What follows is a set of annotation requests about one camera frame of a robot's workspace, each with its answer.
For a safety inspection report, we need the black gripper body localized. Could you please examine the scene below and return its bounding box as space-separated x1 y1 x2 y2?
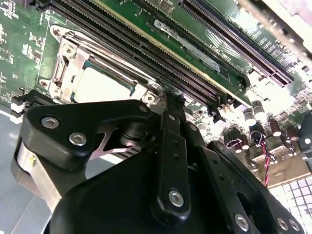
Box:
48 150 307 234

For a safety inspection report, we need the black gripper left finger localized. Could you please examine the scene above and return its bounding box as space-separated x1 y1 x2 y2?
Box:
11 92 193 225

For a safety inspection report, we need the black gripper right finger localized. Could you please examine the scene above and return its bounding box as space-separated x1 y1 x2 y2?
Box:
175 95 257 234

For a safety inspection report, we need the silver topped CPU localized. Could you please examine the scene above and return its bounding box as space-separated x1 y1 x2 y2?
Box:
73 59 138 104

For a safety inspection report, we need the metal socket cover frame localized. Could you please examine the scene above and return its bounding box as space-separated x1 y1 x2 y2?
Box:
50 36 160 103

